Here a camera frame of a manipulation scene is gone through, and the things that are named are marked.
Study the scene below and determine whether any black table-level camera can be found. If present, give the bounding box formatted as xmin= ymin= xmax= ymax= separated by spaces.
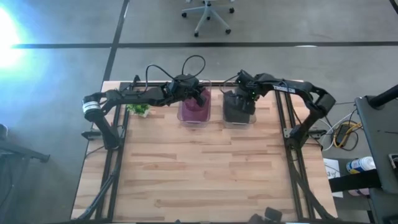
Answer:
xmin=248 ymin=207 xmax=283 ymax=224

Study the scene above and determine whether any dark grey cap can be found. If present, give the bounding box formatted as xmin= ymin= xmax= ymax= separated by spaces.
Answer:
xmin=223 ymin=90 xmax=256 ymax=124

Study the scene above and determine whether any black metal table frame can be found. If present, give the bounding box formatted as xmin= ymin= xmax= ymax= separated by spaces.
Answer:
xmin=76 ymin=74 xmax=338 ymax=222

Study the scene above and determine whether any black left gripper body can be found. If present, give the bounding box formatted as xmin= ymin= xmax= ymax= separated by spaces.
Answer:
xmin=173 ymin=86 xmax=205 ymax=101

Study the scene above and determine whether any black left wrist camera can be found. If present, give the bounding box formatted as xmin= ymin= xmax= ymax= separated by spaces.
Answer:
xmin=169 ymin=73 xmax=200 ymax=93

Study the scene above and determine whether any black flat bar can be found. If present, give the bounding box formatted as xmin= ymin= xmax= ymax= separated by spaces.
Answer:
xmin=328 ymin=169 xmax=382 ymax=193

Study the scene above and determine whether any black stand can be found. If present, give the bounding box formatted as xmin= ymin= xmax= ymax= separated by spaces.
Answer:
xmin=0 ymin=124 xmax=50 ymax=224

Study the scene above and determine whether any clear plastic bin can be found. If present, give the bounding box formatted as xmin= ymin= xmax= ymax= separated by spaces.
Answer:
xmin=221 ymin=80 xmax=257 ymax=129
xmin=176 ymin=79 xmax=213 ymax=128

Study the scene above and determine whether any white cable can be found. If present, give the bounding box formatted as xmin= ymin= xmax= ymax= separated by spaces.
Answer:
xmin=320 ymin=111 xmax=355 ymax=152

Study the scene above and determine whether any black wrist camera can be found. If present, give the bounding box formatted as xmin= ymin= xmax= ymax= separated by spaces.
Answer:
xmin=236 ymin=70 xmax=255 ymax=86
xmin=169 ymin=73 xmax=200 ymax=93

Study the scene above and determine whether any small green potted plant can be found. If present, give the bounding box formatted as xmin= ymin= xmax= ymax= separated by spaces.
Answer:
xmin=126 ymin=103 xmax=152 ymax=118

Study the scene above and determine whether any black desk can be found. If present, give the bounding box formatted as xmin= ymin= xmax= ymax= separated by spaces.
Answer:
xmin=354 ymin=84 xmax=398 ymax=224

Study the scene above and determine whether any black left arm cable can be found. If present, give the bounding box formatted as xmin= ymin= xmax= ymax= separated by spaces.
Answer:
xmin=145 ymin=55 xmax=206 ymax=91

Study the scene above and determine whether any white paper sheet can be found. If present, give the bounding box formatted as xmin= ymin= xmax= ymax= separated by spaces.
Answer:
xmin=323 ymin=157 xmax=344 ymax=198

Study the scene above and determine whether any white wipes canister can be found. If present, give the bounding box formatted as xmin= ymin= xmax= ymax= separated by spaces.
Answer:
xmin=346 ymin=156 xmax=377 ymax=175

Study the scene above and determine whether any yellow cable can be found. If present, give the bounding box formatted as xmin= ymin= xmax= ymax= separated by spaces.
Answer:
xmin=332 ymin=122 xmax=363 ymax=149

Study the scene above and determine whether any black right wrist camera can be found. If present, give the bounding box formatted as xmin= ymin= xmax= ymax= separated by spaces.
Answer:
xmin=236 ymin=70 xmax=255 ymax=86

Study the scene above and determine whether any grey office chair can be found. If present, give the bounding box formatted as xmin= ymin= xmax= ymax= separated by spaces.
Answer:
xmin=181 ymin=0 xmax=236 ymax=38

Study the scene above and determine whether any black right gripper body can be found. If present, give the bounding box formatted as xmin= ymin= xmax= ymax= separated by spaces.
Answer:
xmin=233 ymin=83 xmax=261 ymax=108

